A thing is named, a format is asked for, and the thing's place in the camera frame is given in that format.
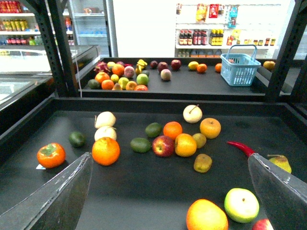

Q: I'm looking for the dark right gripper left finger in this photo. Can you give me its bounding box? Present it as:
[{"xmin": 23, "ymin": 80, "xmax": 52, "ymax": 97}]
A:
[{"xmin": 0, "ymin": 152, "xmax": 93, "ymax": 230}]

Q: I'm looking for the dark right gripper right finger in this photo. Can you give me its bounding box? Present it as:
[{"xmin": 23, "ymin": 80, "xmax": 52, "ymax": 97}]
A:
[{"xmin": 248, "ymin": 153, "xmax": 307, "ymax": 230}]

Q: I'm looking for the black near shelf tray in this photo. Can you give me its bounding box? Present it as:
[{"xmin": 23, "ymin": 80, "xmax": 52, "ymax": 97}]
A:
[{"xmin": 0, "ymin": 98, "xmax": 307, "ymax": 230}]

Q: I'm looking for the black shelf tray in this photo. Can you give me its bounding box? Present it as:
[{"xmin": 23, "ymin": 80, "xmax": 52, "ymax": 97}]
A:
[
  {"xmin": 0, "ymin": 98, "xmax": 307, "ymax": 230},
  {"xmin": 81, "ymin": 58, "xmax": 270, "ymax": 102}
]

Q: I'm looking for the black shelf upright right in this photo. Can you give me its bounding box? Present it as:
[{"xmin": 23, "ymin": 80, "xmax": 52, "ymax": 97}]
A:
[{"xmin": 265, "ymin": 0, "xmax": 307, "ymax": 103}]

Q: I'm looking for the black shelf upright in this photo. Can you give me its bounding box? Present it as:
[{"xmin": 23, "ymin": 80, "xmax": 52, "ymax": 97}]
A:
[
  {"xmin": 265, "ymin": 0, "xmax": 307, "ymax": 103},
  {"xmin": 22, "ymin": 0, "xmax": 78, "ymax": 97}
]

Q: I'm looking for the orange on right shelf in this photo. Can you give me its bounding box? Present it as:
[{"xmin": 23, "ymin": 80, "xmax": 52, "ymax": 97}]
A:
[{"xmin": 263, "ymin": 60, "xmax": 275, "ymax": 71}]

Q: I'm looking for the black far shelf tray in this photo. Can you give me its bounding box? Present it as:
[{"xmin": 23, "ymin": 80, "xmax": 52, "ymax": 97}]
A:
[{"xmin": 81, "ymin": 58, "xmax": 270, "ymax": 102}]

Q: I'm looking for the black shelf upright left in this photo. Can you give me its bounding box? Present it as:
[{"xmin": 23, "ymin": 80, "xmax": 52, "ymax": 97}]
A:
[{"xmin": 22, "ymin": 0, "xmax": 78, "ymax": 97}]

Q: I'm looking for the yellow green pear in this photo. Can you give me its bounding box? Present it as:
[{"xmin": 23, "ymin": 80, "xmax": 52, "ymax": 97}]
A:
[{"xmin": 267, "ymin": 154, "xmax": 292, "ymax": 173}]

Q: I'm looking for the red apple front right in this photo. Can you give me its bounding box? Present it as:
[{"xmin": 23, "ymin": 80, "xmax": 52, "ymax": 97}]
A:
[{"xmin": 252, "ymin": 218, "xmax": 273, "ymax": 230}]

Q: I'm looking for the red apple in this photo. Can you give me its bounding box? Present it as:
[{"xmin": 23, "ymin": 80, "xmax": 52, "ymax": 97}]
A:
[
  {"xmin": 252, "ymin": 218, "xmax": 273, "ymax": 230},
  {"xmin": 152, "ymin": 135, "xmax": 175, "ymax": 158}
]

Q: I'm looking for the green apple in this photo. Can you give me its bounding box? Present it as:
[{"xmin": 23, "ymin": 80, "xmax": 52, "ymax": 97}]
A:
[{"xmin": 224, "ymin": 188, "xmax": 260, "ymax": 223}]

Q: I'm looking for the orange persimmon green top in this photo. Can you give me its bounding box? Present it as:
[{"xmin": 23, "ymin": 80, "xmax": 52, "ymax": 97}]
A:
[{"xmin": 36, "ymin": 142, "xmax": 66, "ymax": 169}]

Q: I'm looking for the red chili pepper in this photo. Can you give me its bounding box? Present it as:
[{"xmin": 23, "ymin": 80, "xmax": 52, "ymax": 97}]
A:
[{"xmin": 227, "ymin": 141, "xmax": 255, "ymax": 157}]

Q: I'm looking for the dark green avocado left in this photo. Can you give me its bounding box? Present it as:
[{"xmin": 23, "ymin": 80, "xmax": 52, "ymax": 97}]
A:
[{"xmin": 69, "ymin": 131, "xmax": 86, "ymax": 148}]

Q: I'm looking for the large orange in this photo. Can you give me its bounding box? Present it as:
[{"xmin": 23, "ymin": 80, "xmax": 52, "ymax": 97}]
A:
[{"xmin": 92, "ymin": 137, "xmax": 120, "ymax": 166}]

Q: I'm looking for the large orange grapefruit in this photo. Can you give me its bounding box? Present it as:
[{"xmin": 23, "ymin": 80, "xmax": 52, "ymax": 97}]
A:
[{"xmin": 186, "ymin": 199, "xmax": 229, "ymax": 230}]

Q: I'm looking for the white pear lower left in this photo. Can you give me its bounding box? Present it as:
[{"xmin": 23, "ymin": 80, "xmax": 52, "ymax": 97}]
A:
[{"xmin": 94, "ymin": 126, "xmax": 117, "ymax": 141}]

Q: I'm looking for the brown kiwi lower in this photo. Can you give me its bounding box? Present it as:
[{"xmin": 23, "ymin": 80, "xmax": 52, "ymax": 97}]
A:
[{"xmin": 193, "ymin": 154, "xmax": 213, "ymax": 173}]

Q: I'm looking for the white pear upper left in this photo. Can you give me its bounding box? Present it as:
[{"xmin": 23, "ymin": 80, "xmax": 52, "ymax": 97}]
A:
[{"xmin": 94, "ymin": 111, "xmax": 116, "ymax": 129}]

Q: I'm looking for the yellow orange apple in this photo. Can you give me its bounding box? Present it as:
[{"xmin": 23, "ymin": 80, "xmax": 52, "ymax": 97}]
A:
[{"xmin": 200, "ymin": 118, "xmax": 221, "ymax": 139}]

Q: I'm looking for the green kiwi upper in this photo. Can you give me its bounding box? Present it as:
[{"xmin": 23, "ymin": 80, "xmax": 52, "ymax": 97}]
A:
[{"xmin": 192, "ymin": 133, "xmax": 207, "ymax": 149}]

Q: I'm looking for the green avocado centre lower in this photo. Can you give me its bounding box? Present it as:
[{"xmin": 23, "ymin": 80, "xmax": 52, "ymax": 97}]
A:
[{"xmin": 130, "ymin": 138, "xmax": 152, "ymax": 153}]

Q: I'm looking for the yellow orange fruit centre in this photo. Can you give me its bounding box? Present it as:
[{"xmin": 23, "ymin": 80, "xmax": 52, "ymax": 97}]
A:
[{"xmin": 175, "ymin": 133, "xmax": 197, "ymax": 157}]

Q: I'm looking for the red apple centre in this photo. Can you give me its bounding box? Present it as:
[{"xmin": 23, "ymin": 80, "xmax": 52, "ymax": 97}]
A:
[{"xmin": 152, "ymin": 135, "xmax": 175, "ymax": 158}]

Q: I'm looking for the green avocado centre upper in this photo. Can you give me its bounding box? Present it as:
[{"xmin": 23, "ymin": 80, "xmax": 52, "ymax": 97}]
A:
[{"xmin": 145, "ymin": 122, "xmax": 163, "ymax": 138}]

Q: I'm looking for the white pear with stem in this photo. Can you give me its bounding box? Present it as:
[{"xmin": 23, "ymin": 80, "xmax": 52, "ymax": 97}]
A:
[{"xmin": 183, "ymin": 104, "xmax": 203, "ymax": 124}]

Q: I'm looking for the small orange tangerine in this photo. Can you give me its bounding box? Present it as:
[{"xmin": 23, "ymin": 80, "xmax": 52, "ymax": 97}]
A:
[{"xmin": 163, "ymin": 121, "xmax": 183, "ymax": 140}]

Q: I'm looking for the glass freezer case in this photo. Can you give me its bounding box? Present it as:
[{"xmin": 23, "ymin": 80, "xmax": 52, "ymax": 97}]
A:
[{"xmin": 0, "ymin": 45, "xmax": 102, "ymax": 107}]

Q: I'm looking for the blue shopping basket far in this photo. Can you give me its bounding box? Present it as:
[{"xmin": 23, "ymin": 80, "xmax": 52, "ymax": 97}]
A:
[{"xmin": 221, "ymin": 45, "xmax": 261, "ymax": 87}]

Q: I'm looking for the pile of far fruit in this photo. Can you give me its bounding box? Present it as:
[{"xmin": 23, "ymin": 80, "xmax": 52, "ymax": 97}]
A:
[{"xmin": 87, "ymin": 59, "xmax": 149, "ymax": 91}]

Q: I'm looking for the white wall goods shelf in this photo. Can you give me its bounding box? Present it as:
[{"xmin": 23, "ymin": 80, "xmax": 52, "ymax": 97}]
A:
[{"xmin": 175, "ymin": 0, "xmax": 282, "ymax": 58}]

